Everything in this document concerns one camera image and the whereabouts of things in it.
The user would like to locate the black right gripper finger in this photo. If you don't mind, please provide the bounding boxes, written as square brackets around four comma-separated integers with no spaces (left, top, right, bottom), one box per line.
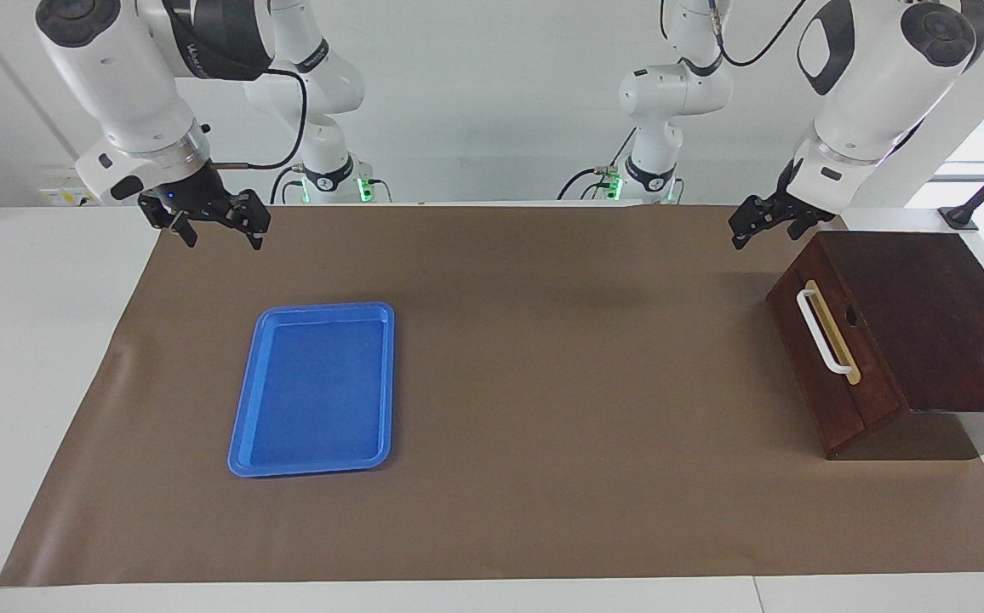
[224,187,272,252]
[138,194,201,249]

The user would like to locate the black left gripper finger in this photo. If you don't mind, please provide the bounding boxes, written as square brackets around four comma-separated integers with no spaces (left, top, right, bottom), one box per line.
[756,194,799,232]
[729,194,775,251]

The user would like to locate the wooden drawer with white handle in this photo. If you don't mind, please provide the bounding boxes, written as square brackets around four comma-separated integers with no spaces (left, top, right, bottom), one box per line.
[767,241,907,461]

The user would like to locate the dark wooden drawer cabinet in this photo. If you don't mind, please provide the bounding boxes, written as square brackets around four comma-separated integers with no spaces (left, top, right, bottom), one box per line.
[817,232,984,461]

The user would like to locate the white power strip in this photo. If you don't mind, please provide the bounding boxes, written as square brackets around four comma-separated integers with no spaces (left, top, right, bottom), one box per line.
[39,186,101,207]

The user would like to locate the blue plastic tray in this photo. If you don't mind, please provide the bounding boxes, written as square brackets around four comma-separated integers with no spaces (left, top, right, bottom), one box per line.
[227,301,397,478]

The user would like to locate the brown paper table mat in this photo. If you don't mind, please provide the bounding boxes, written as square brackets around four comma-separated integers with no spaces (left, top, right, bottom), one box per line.
[0,203,984,588]

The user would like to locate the black right base cable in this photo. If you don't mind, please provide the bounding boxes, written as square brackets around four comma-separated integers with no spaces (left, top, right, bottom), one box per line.
[269,164,307,205]

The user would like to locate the black base cable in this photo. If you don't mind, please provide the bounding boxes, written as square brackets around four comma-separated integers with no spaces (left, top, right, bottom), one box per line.
[557,128,636,202]
[269,164,307,205]

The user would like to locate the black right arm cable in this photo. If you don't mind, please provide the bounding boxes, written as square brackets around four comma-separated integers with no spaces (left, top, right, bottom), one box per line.
[207,68,309,171]

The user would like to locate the black left base cable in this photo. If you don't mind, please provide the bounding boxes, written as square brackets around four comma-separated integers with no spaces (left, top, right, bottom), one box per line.
[557,128,636,202]

